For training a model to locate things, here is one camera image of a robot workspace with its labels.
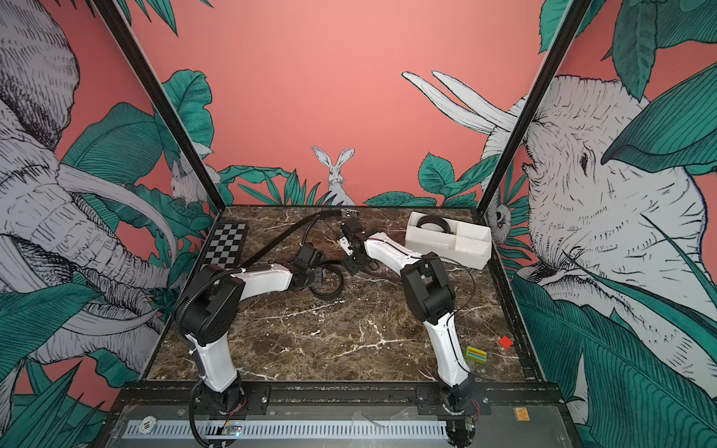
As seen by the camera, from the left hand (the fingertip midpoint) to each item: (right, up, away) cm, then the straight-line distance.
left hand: (316, 277), depth 100 cm
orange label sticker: (+59, -31, -28) cm, 73 cm away
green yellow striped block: (+51, -20, -20) cm, 58 cm away
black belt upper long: (-23, +8, +6) cm, 25 cm away
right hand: (+14, +7, -1) cm, 16 cm away
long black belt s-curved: (+45, +21, +6) cm, 50 cm away
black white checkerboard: (-36, +12, +4) cm, 38 cm away
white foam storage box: (+52, +13, +1) cm, 54 cm away
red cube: (+62, -17, -16) cm, 66 cm away
